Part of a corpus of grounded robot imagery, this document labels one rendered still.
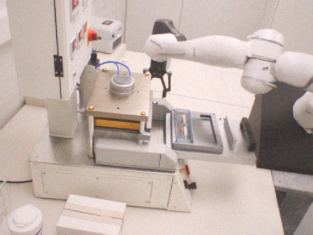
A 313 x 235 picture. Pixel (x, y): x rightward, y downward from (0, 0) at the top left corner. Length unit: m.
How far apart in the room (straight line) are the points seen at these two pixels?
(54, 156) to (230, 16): 2.79
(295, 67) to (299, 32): 2.17
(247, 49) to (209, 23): 2.44
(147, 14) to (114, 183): 2.72
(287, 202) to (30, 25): 1.41
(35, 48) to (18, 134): 0.68
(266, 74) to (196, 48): 0.25
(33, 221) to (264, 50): 0.85
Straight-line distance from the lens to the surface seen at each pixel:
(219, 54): 1.08
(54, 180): 1.07
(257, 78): 1.08
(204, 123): 1.14
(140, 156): 0.95
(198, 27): 3.53
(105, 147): 0.94
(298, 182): 1.41
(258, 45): 1.09
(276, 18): 3.12
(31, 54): 0.83
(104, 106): 0.92
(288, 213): 1.80
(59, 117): 1.05
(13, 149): 1.37
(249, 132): 1.11
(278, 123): 1.43
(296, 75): 1.05
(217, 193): 1.22
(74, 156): 1.02
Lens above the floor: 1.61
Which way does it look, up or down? 35 degrees down
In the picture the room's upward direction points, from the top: 7 degrees clockwise
